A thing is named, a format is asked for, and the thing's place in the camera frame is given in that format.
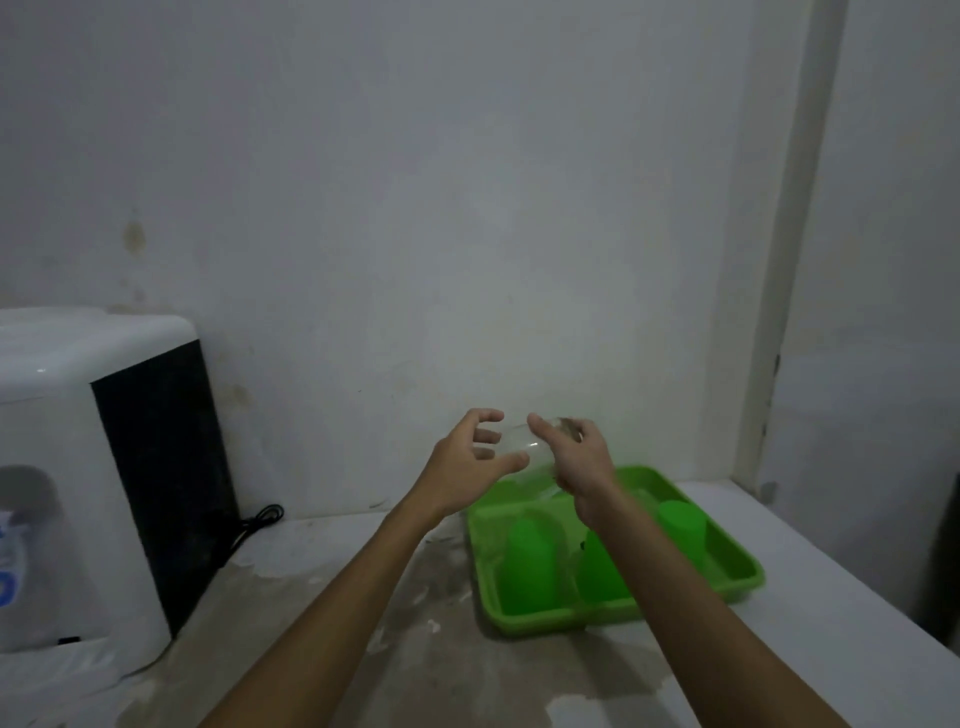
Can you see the clear drinking glass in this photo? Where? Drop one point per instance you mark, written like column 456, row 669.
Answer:
column 529, row 450

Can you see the green plastic cup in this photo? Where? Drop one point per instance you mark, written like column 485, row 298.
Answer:
column 684, row 529
column 600, row 574
column 529, row 562

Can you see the person's left forearm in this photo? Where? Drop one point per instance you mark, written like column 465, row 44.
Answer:
column 337, row 607

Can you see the person's left hand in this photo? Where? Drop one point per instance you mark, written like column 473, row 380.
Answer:
column 450, row 469

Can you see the white and black water dispenser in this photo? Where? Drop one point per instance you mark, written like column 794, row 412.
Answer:
column 67, row 480

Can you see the person's right hand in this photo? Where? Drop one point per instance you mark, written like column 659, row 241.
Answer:
column 583, row 469

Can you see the green plastic tray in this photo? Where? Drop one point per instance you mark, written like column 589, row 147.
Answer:
column 697, row 592

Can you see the person's right thumb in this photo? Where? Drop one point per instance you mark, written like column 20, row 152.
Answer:
column 545, row 431

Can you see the person's left thumb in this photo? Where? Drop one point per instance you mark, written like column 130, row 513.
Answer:
column 506, row 465

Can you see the person's right forearm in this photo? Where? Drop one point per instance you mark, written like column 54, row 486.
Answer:
column 675, row 615

